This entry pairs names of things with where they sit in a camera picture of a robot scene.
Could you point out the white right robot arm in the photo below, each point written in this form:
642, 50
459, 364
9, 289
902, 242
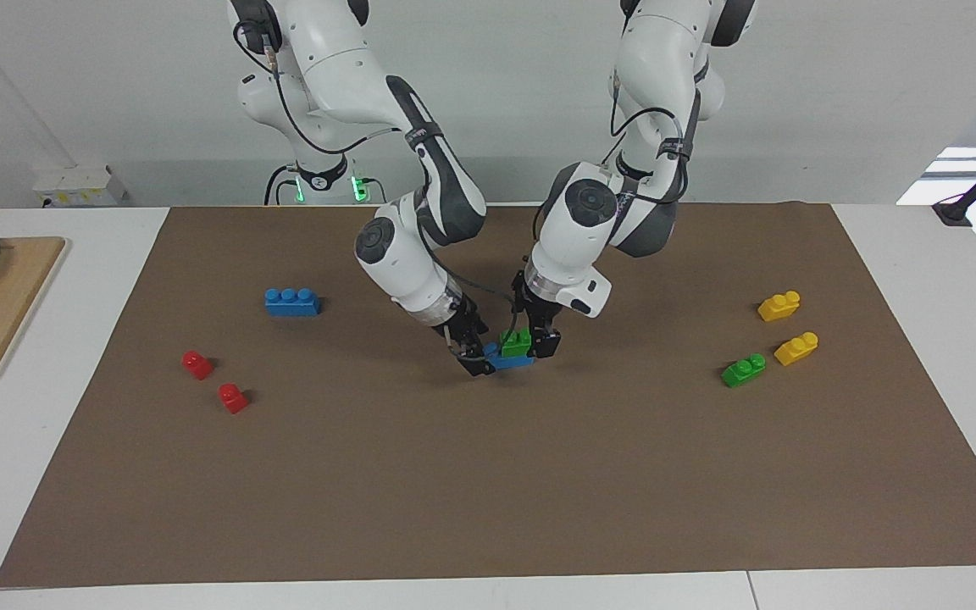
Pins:
403, 254

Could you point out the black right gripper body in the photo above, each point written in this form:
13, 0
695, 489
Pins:
461, 326

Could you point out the red one-stud toy block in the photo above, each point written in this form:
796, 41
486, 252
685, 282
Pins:
233, 398
196, 364

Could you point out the white wall socket box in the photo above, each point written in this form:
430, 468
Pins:
80, 186

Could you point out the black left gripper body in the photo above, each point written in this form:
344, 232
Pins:
541, 315

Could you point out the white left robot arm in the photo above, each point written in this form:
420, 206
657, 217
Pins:
594, 212

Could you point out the brown table mat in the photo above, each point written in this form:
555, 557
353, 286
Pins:
488, 474

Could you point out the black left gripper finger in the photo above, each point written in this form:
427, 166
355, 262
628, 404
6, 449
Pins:
547, 343
518, 324

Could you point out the green two-stud toy block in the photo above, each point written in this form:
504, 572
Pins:
516, 343
743, 371

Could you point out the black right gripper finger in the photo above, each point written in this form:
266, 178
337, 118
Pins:
478, 363
487, 341

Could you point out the yellow two-stud toy block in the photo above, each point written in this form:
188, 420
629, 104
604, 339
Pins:
779, 306
796, 348

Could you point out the blue three-stud toy block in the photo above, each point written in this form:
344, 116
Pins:
292, 302
512, 363

